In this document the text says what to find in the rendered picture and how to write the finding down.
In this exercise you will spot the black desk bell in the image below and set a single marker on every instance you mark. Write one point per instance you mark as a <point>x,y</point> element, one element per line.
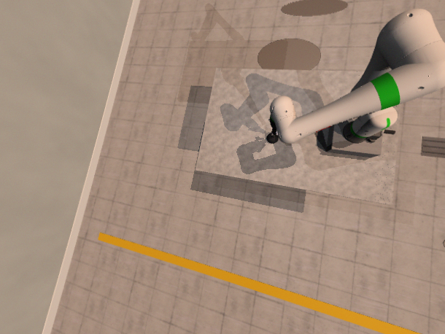
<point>272,139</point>

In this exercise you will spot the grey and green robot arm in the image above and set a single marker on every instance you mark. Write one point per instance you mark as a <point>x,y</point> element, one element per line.
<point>410,46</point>

